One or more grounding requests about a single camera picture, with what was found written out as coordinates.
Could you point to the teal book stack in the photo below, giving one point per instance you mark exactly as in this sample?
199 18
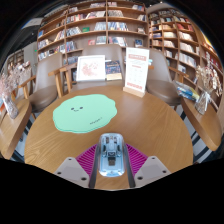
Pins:
150 62

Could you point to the small distant bookshelf unit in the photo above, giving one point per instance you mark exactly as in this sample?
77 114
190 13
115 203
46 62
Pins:
15 58

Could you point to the white sign on wooden base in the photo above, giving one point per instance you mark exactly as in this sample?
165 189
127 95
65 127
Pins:
136 70

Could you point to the dark blue book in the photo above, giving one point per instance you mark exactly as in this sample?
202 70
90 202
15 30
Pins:
113 68

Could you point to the white hanging ceiling sign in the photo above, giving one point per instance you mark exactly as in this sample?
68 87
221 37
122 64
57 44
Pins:
33 22

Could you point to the curved wooden bookshelf unit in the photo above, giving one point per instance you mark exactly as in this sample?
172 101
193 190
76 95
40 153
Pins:
180 36

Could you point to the transparent computer mouse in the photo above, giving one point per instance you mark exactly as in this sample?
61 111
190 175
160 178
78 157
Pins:
111 166

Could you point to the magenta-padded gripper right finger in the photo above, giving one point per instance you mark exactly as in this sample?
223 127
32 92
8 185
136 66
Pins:
138 163

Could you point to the white framed floral picture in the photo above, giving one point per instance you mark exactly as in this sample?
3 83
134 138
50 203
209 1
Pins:
90 68

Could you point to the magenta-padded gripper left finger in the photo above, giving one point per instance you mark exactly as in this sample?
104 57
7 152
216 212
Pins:
85 163

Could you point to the stack of blue books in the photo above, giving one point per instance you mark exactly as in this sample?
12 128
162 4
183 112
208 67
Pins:
186 91

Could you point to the green cloud-shaped mouse pad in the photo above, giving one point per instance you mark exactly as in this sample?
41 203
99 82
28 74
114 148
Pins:
83 113

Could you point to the brown padded wooden armchair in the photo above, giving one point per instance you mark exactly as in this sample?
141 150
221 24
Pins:
160 80
46 76
100 50
32 88

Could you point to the round wooden side table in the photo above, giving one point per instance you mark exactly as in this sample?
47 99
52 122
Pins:
203 123
13 126

